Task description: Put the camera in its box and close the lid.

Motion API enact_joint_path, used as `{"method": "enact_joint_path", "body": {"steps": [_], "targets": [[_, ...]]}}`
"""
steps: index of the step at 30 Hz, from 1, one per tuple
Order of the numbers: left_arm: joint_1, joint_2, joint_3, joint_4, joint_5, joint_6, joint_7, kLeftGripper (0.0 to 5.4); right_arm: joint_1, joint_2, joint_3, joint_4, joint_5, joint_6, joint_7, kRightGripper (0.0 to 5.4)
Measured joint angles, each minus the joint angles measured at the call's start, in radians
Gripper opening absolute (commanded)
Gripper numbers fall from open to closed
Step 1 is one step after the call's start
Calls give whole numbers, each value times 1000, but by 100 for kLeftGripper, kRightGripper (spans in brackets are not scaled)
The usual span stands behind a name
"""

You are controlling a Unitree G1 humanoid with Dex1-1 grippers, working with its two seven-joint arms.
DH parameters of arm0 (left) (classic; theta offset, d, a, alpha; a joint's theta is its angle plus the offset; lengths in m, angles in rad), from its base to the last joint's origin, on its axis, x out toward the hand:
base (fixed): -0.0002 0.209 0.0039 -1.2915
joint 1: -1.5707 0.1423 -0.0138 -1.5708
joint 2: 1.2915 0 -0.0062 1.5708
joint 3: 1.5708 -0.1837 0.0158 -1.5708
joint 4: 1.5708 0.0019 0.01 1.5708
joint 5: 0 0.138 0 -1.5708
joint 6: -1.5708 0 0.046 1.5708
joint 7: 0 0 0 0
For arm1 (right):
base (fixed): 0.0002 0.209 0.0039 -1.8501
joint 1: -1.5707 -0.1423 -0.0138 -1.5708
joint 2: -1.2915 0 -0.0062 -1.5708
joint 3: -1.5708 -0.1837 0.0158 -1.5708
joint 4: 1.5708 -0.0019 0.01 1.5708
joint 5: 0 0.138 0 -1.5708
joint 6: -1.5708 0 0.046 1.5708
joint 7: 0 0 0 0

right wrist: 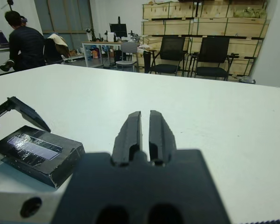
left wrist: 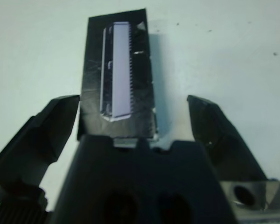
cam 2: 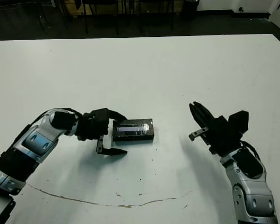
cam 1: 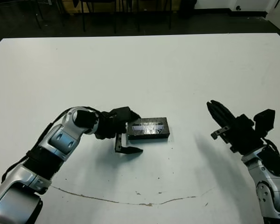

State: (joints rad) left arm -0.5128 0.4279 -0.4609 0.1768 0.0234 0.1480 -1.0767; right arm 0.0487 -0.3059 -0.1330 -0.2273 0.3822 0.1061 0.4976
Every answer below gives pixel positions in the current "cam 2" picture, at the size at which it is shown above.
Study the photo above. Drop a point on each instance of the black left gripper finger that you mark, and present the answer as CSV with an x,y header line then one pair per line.
x,y
114,151
116,116

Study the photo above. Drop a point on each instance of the black box lid shiny print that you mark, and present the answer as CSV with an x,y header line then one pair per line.
x,y
133,130

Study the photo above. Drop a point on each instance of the black mesh chair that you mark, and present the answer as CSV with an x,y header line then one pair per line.
x,y
100,3
154,2

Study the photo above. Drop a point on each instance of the black left wrist camera block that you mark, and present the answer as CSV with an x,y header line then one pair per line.
x,y
100,114

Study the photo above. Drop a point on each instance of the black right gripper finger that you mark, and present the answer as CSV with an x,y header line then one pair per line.
x,y
207,113
201,120

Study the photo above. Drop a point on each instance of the black waste bin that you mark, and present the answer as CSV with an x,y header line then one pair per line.
x,y
190,9

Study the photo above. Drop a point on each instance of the black wrist camera block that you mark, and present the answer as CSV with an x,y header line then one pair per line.
x,y
239,122
100,114

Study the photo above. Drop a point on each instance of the grey chair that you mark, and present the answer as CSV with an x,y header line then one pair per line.
x,y
40,21

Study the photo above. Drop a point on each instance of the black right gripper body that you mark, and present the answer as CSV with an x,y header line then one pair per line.
x,y
222,138

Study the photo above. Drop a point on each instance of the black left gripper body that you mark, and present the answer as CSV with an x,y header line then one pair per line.
x,y
92,129

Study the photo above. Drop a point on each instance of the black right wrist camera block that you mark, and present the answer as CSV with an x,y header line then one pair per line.
x,y
239,122

